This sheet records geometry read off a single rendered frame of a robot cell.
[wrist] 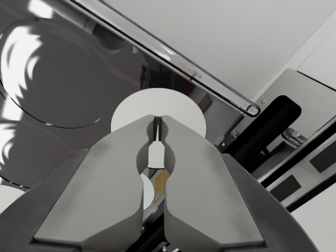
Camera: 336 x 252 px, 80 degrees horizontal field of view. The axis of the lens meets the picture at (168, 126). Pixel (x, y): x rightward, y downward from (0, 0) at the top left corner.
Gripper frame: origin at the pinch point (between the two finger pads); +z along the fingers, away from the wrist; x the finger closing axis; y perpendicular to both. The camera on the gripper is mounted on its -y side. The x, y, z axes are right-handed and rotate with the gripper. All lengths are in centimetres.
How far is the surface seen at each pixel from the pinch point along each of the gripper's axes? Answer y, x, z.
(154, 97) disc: 1.8, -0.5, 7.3
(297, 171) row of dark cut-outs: 5.7, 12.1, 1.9
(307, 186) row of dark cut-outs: 5.8, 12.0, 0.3
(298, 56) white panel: -1.4, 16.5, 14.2
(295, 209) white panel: 8.0, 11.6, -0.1
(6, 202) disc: 17.8, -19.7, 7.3
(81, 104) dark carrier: 2.9, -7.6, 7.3
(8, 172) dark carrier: 12.3, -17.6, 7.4
